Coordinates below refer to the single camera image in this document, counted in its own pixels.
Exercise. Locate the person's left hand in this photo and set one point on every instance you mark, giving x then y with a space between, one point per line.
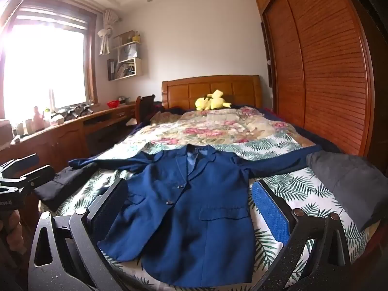
12 236

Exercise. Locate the red bowl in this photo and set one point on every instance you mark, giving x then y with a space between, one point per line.
113 104

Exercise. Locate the white wall shelf unit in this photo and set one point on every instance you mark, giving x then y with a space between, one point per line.
139 66

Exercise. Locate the tied cream curtain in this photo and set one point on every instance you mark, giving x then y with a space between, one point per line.
106 36

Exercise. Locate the wooden desk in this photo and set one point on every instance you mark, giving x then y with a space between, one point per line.
60 139

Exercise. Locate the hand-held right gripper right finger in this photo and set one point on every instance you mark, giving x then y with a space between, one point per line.
269 209

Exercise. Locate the black garment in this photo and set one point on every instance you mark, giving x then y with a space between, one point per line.
63 188

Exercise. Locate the wooden bed headboard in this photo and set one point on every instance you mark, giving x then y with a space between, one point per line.
182 92

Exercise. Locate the floral quilt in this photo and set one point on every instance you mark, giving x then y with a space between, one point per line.
212 130

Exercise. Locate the wooden chair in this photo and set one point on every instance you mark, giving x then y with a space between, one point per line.
145 106

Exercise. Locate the leaf print bed sheet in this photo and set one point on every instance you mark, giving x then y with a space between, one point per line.
303 194

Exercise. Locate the pink bottle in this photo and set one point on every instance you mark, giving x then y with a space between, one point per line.
37 119

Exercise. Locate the blue suit jacket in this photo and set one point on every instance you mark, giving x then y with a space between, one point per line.
194 218

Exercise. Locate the white paper bag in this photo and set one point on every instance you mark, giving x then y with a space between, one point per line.
128 52

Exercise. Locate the window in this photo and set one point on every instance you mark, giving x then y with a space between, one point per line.
42 66

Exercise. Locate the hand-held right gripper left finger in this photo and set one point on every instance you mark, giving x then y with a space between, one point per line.
112 198

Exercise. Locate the yellow plush toy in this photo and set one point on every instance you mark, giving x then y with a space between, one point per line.
212 101

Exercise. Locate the wooden louvered wardrobe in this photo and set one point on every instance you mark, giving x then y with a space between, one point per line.
327 66

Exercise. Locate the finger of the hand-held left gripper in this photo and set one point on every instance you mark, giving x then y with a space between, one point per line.
22 163
36 175

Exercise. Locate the grey folded garment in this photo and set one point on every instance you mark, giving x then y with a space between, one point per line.
348 182

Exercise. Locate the cardboard box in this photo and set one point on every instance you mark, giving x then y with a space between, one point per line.
122 38

